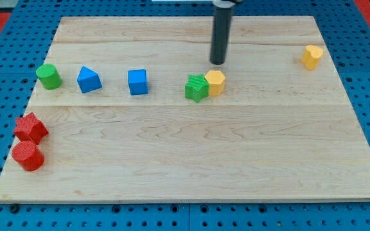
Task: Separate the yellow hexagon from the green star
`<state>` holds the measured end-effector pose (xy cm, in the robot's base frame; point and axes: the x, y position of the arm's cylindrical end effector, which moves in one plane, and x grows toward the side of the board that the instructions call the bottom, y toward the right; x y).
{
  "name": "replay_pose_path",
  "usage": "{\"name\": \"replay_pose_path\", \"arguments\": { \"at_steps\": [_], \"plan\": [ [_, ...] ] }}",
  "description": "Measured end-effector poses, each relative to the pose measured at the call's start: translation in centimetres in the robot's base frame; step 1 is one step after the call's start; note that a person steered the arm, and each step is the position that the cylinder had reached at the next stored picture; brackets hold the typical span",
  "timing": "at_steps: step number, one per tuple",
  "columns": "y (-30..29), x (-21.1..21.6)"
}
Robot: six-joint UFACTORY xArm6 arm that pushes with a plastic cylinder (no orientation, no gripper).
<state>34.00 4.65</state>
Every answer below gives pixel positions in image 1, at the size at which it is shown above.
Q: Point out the red cylinder block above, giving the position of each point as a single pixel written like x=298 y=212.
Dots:
x=28 y=155

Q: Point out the blue cube block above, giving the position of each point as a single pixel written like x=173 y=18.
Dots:
x=137 y=82

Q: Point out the green cylinder block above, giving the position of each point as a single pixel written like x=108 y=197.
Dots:
x=49 y=76

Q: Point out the light wooden board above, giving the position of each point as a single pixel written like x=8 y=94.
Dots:
x=278 y=133

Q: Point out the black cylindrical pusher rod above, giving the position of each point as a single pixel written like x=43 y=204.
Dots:
x=220 y=31

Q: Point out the yellow heart block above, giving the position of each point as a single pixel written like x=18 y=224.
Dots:
x=311 y=56

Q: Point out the green star block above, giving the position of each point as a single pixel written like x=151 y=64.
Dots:
x=196 y=88

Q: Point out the red star block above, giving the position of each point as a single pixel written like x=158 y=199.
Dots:
x=30 y=128

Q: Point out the yellow hexagon block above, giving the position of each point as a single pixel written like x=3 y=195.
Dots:
x=216 y=81

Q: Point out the blue triangular prism block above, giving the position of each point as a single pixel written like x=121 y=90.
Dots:
x=88 y=80

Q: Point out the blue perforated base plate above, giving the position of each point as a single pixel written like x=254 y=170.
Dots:
x=25 y=40

